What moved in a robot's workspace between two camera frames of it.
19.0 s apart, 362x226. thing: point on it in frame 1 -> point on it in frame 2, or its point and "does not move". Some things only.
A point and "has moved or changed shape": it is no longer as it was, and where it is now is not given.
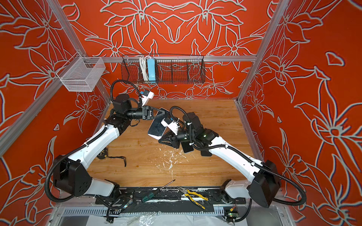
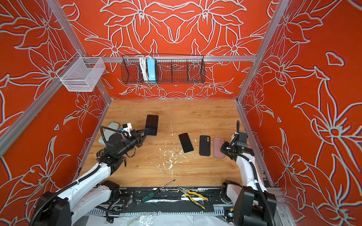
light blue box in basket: (152, 71) does not move
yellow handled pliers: (187, 193) does not move
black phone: (157, 129) has moved or changed shape
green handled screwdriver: (153, 193) does not move
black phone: (186, 147) does not move
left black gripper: (147, 112) -> (135, 134)
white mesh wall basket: (81, 74) does not move
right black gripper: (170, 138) -> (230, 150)
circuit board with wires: (231, 213) does not move
